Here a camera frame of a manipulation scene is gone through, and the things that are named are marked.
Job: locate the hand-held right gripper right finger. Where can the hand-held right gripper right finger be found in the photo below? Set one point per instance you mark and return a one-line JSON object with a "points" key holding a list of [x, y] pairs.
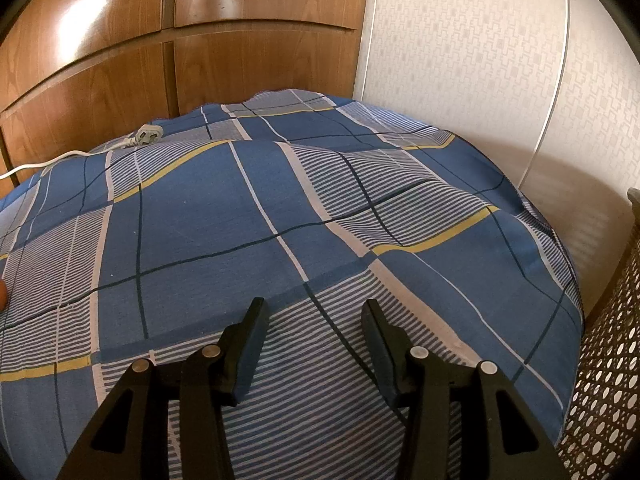
{"points": [[379, 350]]}

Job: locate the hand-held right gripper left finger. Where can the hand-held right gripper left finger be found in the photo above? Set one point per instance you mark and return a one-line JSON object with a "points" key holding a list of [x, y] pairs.
{"points": [[250, 350]]}

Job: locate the blue plaid bed sheet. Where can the blue plaid bed sheet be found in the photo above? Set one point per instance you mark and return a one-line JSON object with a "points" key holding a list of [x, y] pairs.
{"points": [[200, 220]]}

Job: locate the wicker basket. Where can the wicker basket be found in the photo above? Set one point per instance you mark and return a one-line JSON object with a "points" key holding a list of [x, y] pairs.
{"points": [[610, 360]]}

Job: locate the orange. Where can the orange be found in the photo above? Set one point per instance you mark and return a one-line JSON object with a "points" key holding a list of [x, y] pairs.
{"points": [[2, 295]]}

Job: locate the wooden wardrobe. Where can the wooden wardrobe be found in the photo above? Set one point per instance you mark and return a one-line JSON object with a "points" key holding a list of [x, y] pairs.
{"points": [[150, 35]]}

